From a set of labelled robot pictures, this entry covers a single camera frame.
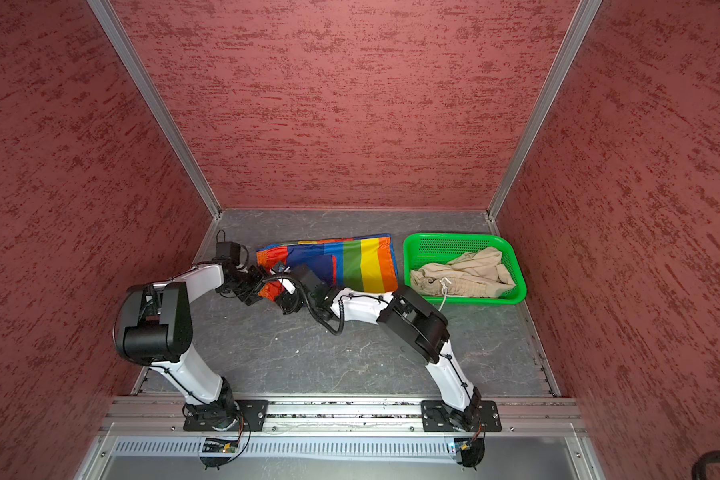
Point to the green plastic basket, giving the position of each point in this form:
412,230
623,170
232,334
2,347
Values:
423,248

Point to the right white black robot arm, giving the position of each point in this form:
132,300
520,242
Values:
415,325

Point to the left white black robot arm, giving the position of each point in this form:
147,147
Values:
154,330

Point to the beige shorts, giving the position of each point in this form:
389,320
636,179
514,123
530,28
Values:
471,275

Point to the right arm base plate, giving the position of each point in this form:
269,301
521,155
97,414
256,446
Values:
438,417

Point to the base connector board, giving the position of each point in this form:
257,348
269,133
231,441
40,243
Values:
220,446
468,453

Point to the right base connector board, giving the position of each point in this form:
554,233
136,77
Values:
468,453

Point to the right aluminium corner post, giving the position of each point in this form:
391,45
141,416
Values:
576,32

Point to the white perforated vent strip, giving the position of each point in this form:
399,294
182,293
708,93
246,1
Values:
436,448

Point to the aluminium corner post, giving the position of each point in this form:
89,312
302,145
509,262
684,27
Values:
114,30
576,32

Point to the rainbow striped shorts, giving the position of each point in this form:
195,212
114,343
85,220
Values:
365,264

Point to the left aluminium corner post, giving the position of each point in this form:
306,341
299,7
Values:
114,30

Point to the left base connector board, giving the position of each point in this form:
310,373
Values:
220,446

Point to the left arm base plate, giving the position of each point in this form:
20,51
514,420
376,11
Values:
239,415

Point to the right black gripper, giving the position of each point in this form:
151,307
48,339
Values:
290,302

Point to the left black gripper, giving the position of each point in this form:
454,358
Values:
259,280

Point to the aluminium front rail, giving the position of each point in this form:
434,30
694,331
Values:
366,416

